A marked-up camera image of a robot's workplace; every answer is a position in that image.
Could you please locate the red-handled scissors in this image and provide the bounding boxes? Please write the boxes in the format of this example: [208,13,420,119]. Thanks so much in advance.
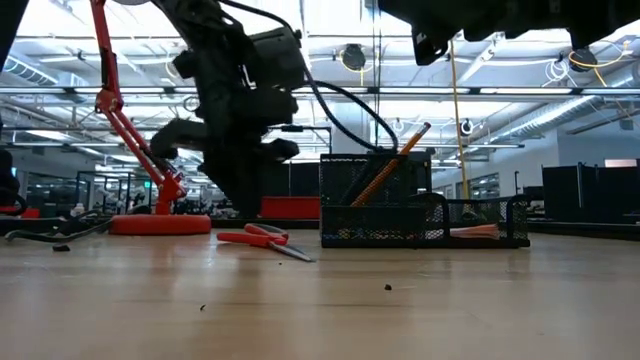
[217,223,316,263]

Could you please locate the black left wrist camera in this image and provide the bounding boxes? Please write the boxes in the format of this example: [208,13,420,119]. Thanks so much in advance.
[247,27,307,91]

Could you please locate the black metal table frame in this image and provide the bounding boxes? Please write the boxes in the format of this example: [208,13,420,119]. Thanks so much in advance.
[0,214,640,242]

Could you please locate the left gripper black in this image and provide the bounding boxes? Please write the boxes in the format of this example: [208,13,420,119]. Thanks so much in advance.
[149,84,300,217]

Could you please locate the red box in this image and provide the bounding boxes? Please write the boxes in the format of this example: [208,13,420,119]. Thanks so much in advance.
[259,196,321,220]

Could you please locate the black ceiling cord reel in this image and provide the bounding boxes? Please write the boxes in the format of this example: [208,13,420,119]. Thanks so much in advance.
[339,43,369,74]
[567,47,601,74]

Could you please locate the black mesh desk organizer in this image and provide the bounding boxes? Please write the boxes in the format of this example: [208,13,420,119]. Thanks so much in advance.
[318,151,531,250]

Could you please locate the yellow cable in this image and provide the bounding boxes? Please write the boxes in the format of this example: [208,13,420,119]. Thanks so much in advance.
[448,39,470,200]

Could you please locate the pink sticky note pad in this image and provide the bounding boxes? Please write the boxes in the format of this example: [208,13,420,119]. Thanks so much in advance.
[449,223,501,240]

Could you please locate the orange pencil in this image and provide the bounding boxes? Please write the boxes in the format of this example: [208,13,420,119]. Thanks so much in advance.
[349,122,432,208]

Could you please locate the person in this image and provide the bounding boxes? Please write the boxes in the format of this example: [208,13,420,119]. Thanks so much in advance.
[0,148,22,217]

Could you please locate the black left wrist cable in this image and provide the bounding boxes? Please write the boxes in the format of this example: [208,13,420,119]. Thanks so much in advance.
[219,0,401,154]

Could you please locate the black cabinet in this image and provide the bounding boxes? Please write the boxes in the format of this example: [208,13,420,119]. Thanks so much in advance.
[542,163,585,225]

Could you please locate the black gantry frame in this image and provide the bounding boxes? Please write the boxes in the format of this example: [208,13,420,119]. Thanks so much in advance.
[272,124,333,156]

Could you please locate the red desk lamp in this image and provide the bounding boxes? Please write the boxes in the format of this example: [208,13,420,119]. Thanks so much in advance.
[89,0,213,237]

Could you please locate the black hanging cable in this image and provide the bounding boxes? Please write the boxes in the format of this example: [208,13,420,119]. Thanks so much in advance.
[372,0,384,153]

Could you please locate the black lamp cable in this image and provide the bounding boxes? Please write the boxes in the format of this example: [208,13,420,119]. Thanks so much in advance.
[3,209,112,245]

